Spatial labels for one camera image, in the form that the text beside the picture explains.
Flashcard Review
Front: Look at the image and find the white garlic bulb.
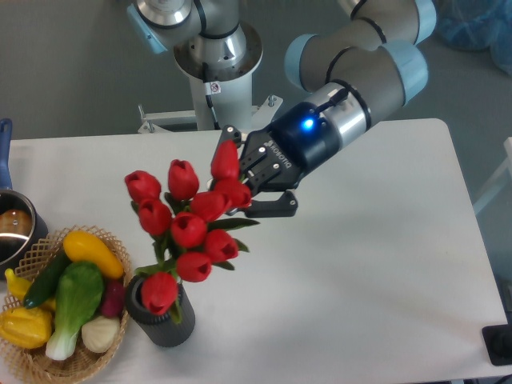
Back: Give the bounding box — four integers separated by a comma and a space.
81, 316, 120, 353

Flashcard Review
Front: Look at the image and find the blue handled saucepan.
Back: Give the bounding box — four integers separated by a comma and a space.
1, 118, 48, 279

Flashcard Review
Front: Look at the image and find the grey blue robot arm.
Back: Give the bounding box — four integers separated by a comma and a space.
126, 1, 437, 218

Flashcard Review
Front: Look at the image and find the dark grey ribbed vase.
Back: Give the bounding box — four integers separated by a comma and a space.
125, 276, 196, 347

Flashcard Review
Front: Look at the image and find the white frame at right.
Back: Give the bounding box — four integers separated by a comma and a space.
473, 137, 511, 215

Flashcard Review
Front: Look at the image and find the green bok choy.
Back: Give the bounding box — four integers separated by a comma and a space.
46, 262, 104, 361

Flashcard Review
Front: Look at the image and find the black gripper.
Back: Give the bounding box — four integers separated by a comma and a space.
210, 102, 340, 218

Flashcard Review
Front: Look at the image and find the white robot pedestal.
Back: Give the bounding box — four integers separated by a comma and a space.
138, 22, 283, 133

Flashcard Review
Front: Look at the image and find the red tulip bouquet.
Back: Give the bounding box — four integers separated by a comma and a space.
125, 140, 257, 324

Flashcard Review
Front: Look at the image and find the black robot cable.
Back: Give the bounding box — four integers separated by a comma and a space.
202, 62, 222, 130

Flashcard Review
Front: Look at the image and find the woven wicker basket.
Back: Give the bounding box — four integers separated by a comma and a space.
1, 226, 134, 383

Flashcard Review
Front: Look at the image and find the blue plastic bag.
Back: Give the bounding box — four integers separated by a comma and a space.
434, 1, 511, 75

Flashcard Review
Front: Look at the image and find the yellow ribbed pumpkin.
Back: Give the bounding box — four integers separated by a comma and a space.
1, 307, 53, 349

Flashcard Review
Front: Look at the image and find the small yellow gourd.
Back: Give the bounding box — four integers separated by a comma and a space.
5, 268, 56, 312

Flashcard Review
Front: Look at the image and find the green cucumber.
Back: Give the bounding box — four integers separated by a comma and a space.
22, 250, 71, 309

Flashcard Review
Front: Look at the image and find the yellow squash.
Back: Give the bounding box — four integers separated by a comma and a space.
62, 230, 124, 279

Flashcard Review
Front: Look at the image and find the dark red radish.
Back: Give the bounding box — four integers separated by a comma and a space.
100, 280, 125, 318

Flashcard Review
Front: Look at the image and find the black device at edge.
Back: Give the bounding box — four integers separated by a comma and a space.
482, 324, 511, 366

